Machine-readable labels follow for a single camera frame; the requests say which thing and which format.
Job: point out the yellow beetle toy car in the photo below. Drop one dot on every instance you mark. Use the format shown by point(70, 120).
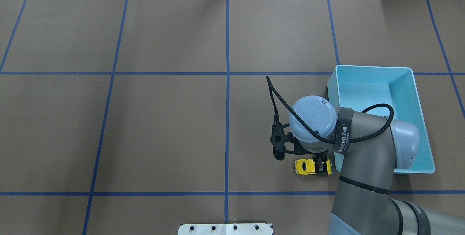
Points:
point(304, 167)

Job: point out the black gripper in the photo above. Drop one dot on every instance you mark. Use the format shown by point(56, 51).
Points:
point(321, 163)

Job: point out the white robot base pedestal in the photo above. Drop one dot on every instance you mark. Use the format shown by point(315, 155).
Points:
point(226, 229)

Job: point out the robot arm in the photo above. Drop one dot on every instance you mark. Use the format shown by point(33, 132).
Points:
point(373, 147)

